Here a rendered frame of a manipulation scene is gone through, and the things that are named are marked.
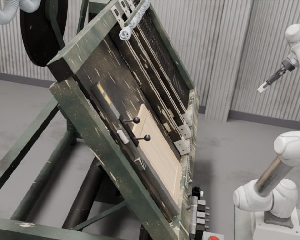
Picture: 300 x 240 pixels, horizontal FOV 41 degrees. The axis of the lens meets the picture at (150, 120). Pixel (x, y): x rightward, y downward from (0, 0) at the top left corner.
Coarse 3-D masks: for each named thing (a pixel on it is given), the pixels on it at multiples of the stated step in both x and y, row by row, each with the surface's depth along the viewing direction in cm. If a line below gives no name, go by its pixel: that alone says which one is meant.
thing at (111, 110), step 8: (96, 88) 210; (96, 96) 212; (104, 96) 213; (104, 104) 214; (112, 104) 218; (112, 112) 216; (112, 120) 218; (120, 128) 220; (128, 136) 222; (128, 144) 224; (136, 152) 226; (144, 160) 228; (152, 168) 234; (152, 176) 232; (160, 184) 236; (160, 192) 237; (168, 192) 241; (168, 200) 239; (168, 208) 242; (176, 208) 243
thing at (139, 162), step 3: (135, 159) 226; (138, 159) 225; (141, 159) 227; (135, 162) 225; (138, 162) 224; (141, 162) 227; (138, 165) 225; (141, 165) 225; (144, 165) 229; (141, 168) 226; (144, 168) 226
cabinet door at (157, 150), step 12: (144, 108) 266; (144, 120) 257; (144, 132) 250; (156, 132) 269; (144, 144) 243; (156, 144) 261; (156, 156) 253; (168, 156) 272; (156, 168) 245; (168, 168) 264; (180, 168) 285; (168, 180) 256
